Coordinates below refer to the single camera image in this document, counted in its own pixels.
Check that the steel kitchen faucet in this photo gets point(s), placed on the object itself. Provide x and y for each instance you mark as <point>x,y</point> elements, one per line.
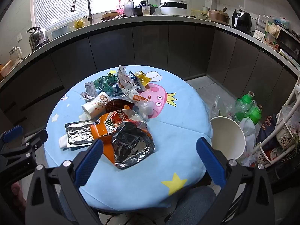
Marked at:
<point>90,16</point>

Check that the dark blue bag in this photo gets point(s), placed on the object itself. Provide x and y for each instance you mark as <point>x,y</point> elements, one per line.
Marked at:
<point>267,127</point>

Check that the white paper bucket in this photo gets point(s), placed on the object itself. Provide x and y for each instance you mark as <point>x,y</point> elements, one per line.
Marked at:
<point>232,143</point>

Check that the clear plastic bag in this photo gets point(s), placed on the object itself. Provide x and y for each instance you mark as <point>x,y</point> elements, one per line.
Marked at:
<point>222,109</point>

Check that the black air fryer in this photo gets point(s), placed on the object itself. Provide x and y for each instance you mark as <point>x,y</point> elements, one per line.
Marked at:
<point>241,21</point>

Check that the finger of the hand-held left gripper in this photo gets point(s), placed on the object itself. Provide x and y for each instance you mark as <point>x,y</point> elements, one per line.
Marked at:
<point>13,132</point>
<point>35,140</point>

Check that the dark lidded pot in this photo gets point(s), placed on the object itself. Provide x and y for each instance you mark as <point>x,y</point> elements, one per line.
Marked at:
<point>140,8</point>

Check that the wooden board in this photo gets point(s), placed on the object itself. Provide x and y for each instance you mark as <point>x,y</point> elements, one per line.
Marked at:
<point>5,69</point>

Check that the white steamer appliance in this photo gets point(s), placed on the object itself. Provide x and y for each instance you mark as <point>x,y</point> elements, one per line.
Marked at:
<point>260,34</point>

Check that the white paper leaflet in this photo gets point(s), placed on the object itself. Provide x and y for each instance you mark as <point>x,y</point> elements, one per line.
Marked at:
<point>90,88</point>

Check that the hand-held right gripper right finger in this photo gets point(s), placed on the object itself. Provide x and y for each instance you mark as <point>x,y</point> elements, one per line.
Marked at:
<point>211,161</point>

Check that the white lattice basket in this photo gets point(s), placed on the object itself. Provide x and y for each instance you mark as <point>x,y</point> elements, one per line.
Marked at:
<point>286,137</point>

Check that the white plastic bag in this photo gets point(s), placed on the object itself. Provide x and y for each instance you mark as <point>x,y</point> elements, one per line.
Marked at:
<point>248,129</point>

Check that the pink bottle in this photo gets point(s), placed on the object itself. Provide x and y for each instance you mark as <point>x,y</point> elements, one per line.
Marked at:
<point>120,8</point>

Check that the small orange label packet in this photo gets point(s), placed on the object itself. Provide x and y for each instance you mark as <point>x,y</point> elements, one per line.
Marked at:
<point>138,97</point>

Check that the black countertop oven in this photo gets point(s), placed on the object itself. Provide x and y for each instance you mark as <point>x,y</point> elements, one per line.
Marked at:
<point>288,44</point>

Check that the red-lid plastic jar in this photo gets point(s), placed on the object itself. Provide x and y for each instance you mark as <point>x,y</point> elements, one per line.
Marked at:
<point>128,7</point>

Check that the green snack wrapper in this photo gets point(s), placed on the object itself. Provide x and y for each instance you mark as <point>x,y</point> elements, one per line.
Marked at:
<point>104,82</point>

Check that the yellow lemon-shaped holder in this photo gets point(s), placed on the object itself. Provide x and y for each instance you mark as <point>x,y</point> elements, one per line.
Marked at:
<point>79,24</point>

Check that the blue cartoon tablecloth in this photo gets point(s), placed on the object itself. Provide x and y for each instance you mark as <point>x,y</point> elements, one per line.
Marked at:
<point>182,121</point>

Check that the person's right leg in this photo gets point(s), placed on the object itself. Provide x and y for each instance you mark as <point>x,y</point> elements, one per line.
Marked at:
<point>194,204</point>

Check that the clear plastic wrap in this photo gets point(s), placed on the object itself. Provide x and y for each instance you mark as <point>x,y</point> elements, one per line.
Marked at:
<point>146,109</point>

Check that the glass jar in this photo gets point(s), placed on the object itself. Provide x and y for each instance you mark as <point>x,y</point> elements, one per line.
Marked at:
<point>16,54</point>

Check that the person's left hand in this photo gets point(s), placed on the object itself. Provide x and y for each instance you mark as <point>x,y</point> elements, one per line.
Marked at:
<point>17,192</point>

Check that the printed paper cup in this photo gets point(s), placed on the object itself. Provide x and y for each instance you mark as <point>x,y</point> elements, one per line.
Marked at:
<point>96,104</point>

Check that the brown lidded pot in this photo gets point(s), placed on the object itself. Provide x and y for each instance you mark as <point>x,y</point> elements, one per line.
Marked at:
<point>218,16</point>

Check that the clear plastic cup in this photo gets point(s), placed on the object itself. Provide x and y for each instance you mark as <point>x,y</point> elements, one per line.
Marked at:
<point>145,11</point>

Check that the white electric cooker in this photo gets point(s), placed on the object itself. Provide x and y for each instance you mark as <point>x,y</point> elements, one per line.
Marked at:
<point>173,8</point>

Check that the steel kettle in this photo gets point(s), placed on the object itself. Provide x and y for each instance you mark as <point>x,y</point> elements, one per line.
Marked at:
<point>37,39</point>

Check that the brown snack wrapper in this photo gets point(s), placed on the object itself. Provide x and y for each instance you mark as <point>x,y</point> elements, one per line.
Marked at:
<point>117,105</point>

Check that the white window blind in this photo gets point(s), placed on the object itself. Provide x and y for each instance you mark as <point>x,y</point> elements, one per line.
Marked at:
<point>58,0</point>

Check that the white printed paper bag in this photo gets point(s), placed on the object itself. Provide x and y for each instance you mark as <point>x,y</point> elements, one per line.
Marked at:
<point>126,83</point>

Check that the yellow snack wrapper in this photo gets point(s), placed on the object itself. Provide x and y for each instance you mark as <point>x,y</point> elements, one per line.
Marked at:
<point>143,78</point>

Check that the dark kitchen cabinets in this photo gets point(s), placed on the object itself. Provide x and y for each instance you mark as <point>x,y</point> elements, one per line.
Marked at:
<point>150,46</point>

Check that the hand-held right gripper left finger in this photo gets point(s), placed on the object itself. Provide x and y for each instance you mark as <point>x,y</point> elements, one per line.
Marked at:
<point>89,161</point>

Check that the white tube rack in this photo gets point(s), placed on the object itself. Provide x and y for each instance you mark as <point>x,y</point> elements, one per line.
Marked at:
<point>286,103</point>

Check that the wooden bowl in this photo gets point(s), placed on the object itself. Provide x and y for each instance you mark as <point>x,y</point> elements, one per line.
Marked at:
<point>110,16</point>

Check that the white tissue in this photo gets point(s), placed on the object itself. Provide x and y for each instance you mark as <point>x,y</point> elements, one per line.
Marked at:
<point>62,143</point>

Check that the glass food container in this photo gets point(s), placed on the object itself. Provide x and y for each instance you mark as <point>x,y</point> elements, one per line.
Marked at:
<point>199,14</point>

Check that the light blue basin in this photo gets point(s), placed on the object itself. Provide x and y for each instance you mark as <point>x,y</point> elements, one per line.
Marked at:
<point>59,31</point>

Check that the blue foil snack wrapper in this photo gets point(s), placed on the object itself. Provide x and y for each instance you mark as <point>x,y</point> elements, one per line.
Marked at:
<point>138,84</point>

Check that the silver foil pouch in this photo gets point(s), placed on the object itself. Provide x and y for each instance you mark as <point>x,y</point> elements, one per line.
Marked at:
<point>78,134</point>

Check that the orange foil snack bag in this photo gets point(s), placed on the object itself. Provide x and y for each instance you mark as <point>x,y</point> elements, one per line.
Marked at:
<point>131,143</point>

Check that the green food package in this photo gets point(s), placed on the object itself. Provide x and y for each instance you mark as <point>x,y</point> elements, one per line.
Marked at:
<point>271,34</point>

